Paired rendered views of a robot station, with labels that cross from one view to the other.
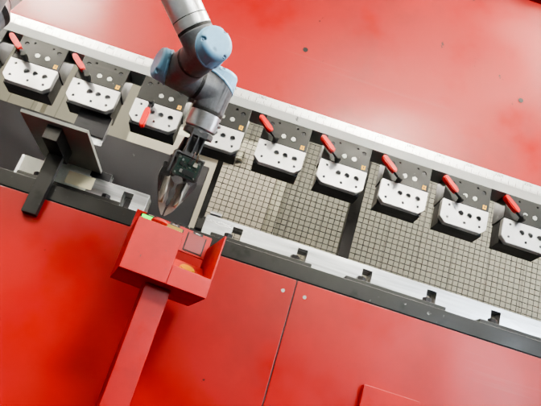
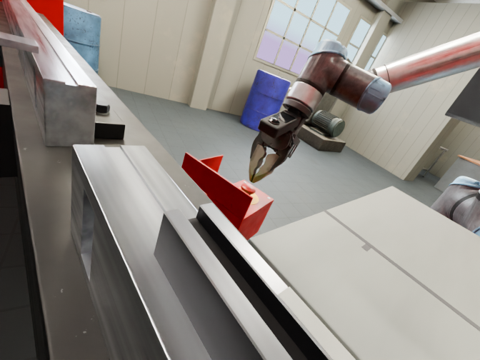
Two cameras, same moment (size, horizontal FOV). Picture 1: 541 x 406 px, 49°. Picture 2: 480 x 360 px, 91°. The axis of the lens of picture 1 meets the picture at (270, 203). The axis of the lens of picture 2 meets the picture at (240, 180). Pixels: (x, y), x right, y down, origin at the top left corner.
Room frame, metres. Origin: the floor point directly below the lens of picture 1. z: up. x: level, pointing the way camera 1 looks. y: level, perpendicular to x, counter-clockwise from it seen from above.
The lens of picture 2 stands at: (1.73, 0.55, 1.08)
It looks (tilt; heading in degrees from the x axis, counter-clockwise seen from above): 27 degrees down; 221
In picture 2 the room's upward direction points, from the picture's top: 22 degrees clockwise
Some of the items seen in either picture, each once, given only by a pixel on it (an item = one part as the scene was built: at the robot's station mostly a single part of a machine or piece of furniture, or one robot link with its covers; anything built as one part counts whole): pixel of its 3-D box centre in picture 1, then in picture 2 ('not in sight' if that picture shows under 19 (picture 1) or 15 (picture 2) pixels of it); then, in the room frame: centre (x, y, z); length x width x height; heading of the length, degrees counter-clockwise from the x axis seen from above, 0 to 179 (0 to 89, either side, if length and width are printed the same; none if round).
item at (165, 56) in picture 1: (180, 69); (358, 89); (1.14, 0.28, 1.10); 0.11 x 0.11 x 0.08; 30
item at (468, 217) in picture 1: (460, 208); not in sight; (1.69, -0.58, 1.26); 0.15 x 0.09 x 0.17; 91
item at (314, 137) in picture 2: not in sight; (333, 103); (-3.03, -2.00, 0.86); 1.07 x 1.01 x 1.71; 78
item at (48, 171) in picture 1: (43, 173); not in sight; (1.48, 0.59, 0.88); 0.14 x 0.04 x 0.22; 1
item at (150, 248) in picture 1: (169, 251); (225, 196); (1.34, 0.19, 0.75); 0.20 x 0.16 x 0.18; 106
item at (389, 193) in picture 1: (401, 188); not in sight; (1.69, -0.38, 1.26); 0.15 x 0.09 x 0.17; 91
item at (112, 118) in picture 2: (258, 254); (87, 100); (1.62, -0.01, 0.89); 0.30 x 0.05 x 0.03; 91
